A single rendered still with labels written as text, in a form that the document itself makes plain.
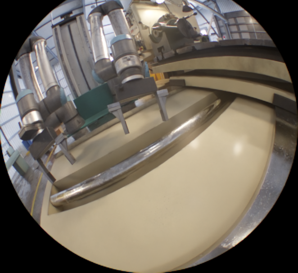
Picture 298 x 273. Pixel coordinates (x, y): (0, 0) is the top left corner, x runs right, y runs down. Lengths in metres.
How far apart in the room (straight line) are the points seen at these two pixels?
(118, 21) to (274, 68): 0.86
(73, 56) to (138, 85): 0.86
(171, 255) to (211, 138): 0.29
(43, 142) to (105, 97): 0.68
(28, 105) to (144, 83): 0.43
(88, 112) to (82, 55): 0.54
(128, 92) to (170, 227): 0.34
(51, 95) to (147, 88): 0.45
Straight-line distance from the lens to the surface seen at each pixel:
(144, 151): 0.31
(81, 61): 1.06
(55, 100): 0.55
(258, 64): 0.51
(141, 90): 0.32
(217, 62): 0.57
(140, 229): 0.23
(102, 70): 0.51
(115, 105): 0.32
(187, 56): 0.74
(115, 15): 0.83
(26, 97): 0.48
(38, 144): 0.41
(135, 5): 1.53
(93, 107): 0.94
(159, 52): 0.95
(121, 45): 0.38
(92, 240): 0.29
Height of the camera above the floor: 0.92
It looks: 29 degrees down
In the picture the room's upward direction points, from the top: 20 degrees counter-clockwise
